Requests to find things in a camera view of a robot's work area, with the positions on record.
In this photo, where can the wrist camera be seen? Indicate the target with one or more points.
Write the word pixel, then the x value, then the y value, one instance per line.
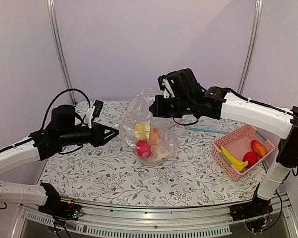
pixel 93 112
pixel 165 87

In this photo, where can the crumpled clear bag right back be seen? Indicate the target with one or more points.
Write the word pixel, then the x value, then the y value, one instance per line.
pixel 206 123

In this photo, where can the orange toy fruit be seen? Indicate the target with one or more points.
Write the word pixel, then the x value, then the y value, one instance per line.
pixel 258 148

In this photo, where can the floral tablecloth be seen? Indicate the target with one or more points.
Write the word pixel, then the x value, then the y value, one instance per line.
pixel 112 174

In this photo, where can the aluminium front rail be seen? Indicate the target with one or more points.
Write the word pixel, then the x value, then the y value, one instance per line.
pixel 117 221

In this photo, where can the aluminium post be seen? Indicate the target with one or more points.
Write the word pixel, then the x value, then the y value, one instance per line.
pixel 58 43
pixel 251 45

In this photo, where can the clear zip top bag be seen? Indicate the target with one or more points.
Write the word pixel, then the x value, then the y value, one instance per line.
pixel 165 127

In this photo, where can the left aluminium post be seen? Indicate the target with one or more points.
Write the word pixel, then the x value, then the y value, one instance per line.
pixel 58 43

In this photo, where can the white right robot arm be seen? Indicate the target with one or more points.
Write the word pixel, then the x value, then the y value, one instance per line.
pixel 224 103

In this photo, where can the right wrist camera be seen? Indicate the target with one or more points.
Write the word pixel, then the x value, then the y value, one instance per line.
pixel 165 87

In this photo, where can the red toy apple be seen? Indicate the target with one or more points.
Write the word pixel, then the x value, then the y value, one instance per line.
pixel 251 158

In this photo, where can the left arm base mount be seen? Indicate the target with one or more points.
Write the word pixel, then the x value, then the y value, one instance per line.
pixel 55 207

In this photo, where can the yellow toy pear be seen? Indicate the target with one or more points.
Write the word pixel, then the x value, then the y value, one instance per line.
pixel 154 136

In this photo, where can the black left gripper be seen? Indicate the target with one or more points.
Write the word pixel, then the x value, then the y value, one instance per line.
pixel 98 132

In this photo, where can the pink plastic basket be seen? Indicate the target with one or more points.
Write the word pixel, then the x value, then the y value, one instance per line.
pixel 238 143

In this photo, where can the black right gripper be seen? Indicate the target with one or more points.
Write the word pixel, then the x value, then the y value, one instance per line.
pixel 158 111

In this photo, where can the yellow toy lemon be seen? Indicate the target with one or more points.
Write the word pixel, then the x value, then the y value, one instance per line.
pixel 141 131

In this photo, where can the clear bag at back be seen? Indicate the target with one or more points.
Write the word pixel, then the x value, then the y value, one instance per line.
pixel 142 101

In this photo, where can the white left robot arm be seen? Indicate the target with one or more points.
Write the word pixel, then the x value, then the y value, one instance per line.
pixel 17 155

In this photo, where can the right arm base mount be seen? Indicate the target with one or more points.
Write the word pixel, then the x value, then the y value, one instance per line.
pixel 256 214

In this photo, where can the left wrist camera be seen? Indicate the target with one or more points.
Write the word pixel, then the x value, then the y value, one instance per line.
pixel 93 112

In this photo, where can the white toy cauliflower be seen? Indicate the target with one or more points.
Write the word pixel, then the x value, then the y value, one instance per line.
pixel 159 151

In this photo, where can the yellow toy banana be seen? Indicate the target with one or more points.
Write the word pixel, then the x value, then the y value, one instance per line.
pixel 239 165

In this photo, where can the right aluminium post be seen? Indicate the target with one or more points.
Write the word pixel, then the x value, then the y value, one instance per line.
pixel 251 45

